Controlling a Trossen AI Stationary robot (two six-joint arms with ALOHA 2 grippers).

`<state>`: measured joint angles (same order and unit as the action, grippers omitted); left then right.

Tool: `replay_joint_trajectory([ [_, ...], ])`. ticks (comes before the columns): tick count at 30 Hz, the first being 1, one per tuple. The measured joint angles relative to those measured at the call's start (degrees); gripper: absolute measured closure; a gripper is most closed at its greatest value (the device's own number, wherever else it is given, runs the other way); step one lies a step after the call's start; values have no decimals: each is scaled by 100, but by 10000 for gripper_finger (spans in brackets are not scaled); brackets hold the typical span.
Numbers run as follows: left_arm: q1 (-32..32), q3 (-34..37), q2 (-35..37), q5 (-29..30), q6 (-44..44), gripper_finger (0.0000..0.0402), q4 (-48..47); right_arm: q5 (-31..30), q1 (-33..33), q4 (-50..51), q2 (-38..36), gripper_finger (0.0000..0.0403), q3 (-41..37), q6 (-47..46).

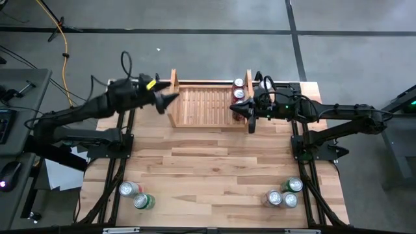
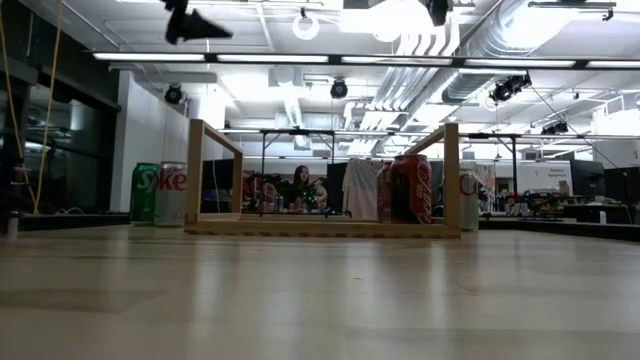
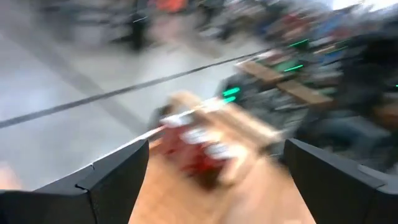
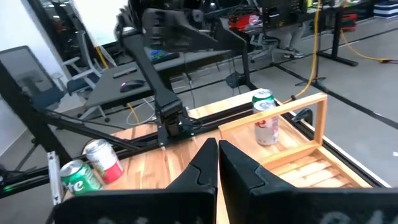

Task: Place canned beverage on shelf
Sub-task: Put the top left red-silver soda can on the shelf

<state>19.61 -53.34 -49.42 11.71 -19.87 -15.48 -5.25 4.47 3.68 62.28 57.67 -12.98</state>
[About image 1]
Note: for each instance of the white paper sheet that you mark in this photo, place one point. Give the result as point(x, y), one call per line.
point(61, 177)

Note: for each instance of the black keyboard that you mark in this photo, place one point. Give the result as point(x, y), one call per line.
point(6, 126)

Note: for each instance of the black tripod stand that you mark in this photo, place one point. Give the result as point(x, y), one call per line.
point(60, 24)

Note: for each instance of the cans bottom left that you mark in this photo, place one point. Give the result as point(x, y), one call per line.
point(129, 189)

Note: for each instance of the black desk beam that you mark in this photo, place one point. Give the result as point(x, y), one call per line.
point(55, 154)

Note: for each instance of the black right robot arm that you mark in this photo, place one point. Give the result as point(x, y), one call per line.
point(351, 112)

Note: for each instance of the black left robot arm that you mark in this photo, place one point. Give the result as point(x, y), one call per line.
point(81, 110)

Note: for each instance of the black desk clamp tool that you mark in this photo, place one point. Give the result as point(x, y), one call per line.
point(11, 94)

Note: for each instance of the small caster wheel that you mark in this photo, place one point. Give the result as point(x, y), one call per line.
point(34, 216)

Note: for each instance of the grey metal table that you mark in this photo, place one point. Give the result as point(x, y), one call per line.
point(391, 146)

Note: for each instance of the yellow tape tag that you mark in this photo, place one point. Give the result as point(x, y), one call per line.
point(151, 85)

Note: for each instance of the small black clamp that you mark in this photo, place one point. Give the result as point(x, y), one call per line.
point(258, 76)

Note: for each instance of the black bar with silver plates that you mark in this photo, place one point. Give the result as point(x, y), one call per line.
point(208, 231)

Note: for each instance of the wooden slatted shelf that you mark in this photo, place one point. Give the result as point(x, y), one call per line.
point(204, 107)

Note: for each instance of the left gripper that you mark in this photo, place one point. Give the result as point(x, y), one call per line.
point(146, 97)

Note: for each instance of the black computer mouse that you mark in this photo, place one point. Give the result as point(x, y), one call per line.
point(11, 174)

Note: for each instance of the grey desk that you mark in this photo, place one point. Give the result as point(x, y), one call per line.
point(29, 97)

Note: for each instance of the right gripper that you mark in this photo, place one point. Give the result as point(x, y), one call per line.
point(265, 109)

